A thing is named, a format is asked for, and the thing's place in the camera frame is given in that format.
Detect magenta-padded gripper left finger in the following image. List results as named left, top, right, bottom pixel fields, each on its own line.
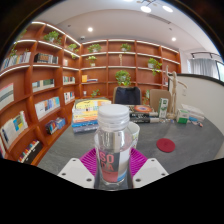
left=57, top=148, right=99, bottom=190

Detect ceiling lights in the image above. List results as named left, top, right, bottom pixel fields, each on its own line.
left=86, top=0, right=178, bottom=43

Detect white flat box stack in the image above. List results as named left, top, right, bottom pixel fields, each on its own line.
left=181, top=103, right=206, bottom=122

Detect wooden shelf unit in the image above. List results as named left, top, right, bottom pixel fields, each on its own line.
left=0, top=20, right=183, bottom=165

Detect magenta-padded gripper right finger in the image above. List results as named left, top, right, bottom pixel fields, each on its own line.
left=128, top=148, right=169, bottom=190

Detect small green-white box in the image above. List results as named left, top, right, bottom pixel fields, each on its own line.
left=175, top=108, right=190, bottom=125

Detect window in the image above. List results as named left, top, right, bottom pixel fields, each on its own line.
left=216, top=61, right=224, bottom=83

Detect dark blue chair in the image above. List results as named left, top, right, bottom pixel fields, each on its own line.
left=112, top=86, right=143, bottom=106

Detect colourful book stack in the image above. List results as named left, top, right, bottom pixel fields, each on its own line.
left=71, top=98, right=113, bottom=134

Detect tall green-white carton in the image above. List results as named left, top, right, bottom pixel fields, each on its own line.
left=157, top=97, right=169, bottom=119

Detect clear white-capped water bottle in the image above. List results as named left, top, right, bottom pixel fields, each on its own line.
left=93, top=103, right=134, bottom=191

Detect flat round red coaster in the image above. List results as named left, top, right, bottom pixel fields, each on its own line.
left=156, top=137, right=176, bottom=154

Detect dark book stack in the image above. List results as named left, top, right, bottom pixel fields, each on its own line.
left=127, top=104, right=160, bottom=124

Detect wooden artist mannequin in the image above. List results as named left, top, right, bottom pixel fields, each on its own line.
left=164, top=64, right=188, bottom=120

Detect grey curtain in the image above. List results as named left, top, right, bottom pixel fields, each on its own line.
left=190, top=58, right=219, bottom=79

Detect tan chair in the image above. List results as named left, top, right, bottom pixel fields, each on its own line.
left=148, top=88, right=173, bottom=113

